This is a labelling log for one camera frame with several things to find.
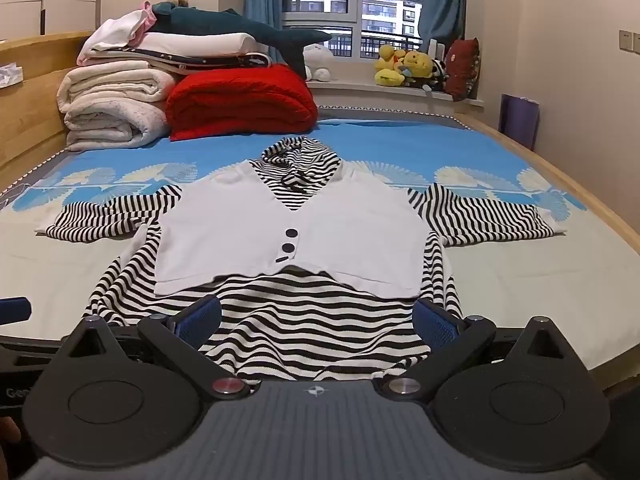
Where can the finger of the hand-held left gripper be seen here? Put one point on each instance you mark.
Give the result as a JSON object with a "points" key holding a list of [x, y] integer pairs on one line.
{"points": [[12, 310]]}

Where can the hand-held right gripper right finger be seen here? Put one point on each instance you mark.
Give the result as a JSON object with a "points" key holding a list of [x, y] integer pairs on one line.
{"points": [[436, 327]]}

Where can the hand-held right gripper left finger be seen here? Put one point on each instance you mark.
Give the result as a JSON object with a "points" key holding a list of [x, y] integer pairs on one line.
{"points": [[197, 317]]}

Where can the striped hooded shirt white vest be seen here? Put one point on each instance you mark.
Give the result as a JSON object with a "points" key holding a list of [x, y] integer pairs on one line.
{"points": [[225, 220]]}

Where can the person's left hand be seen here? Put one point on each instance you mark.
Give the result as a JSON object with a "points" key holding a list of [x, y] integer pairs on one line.
{"points": [[7, 435]]}

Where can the wooden headboard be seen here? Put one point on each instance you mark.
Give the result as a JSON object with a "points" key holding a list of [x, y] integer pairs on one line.
{"points": [[30, 120]]}

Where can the blue patterned bed sheet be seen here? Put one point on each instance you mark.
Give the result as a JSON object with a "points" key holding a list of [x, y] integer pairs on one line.
{"points": [[380, 135]]}

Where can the purple bag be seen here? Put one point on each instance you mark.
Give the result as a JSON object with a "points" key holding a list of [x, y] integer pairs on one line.
{"points": [[520, 120]]}

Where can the red folded blanket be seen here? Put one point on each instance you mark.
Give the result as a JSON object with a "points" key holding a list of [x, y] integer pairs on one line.
{"points": [[240, 97]]}

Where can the white folded quilt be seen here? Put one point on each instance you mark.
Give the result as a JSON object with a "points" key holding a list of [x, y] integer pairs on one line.
{"points": [[110, 100]]}

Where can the tissue pack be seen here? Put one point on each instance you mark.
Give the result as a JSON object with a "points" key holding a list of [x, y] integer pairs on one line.
{"points": [[10, 75]]}

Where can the window sill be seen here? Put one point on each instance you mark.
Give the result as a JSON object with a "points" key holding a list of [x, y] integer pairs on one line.
{"points": [[360, 91]]}

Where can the black white striped plush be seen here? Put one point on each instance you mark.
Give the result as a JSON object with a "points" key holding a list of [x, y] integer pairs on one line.
{"points": [[437, 74]]}

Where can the dark trimmed folded blanket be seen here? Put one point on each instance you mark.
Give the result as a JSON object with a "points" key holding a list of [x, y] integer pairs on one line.
{"points": [[200, 61]]}

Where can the red cushion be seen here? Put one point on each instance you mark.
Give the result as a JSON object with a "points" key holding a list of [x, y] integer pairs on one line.
{"points": [[462, 67]]}

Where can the yellow bee plush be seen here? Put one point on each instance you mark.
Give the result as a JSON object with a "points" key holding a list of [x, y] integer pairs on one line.
{"points": [[419, 65]]}

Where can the yellow duck plush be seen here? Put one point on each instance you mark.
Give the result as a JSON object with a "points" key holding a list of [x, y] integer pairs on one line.
{"points": [[389, 67]]}

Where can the white folded pillow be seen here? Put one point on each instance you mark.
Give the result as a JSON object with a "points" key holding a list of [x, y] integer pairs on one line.
{"points": [[200, 42]]}

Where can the white round plush toy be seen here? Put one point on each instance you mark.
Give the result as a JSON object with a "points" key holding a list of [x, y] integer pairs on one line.
{"points": [[317, 62]]}

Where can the pink and white cloth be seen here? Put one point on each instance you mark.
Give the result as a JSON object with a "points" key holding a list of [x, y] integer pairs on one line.
{"points": [[115, 35]]}

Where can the blue shark plush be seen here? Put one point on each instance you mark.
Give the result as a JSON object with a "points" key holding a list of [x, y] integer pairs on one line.
{"points": [[210, 20]]}

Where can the brown plush toy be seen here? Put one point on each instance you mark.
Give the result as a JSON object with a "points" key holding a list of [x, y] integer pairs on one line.
{"points": [[178, 1]]}

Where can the blue curtain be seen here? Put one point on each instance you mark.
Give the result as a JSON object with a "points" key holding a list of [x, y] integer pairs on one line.
{"points": [[262, 5], [445, 0]]}

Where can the window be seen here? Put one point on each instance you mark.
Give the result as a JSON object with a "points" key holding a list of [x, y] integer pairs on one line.
{"points": [[350, 5]]}

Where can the wooden bed frame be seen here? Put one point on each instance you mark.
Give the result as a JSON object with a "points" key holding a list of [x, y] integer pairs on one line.
{"points": [[520, 145]]}

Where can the wall switch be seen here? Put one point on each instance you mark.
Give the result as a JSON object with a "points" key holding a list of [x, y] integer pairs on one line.
{"points": [[626, 40], [637, 43]]}

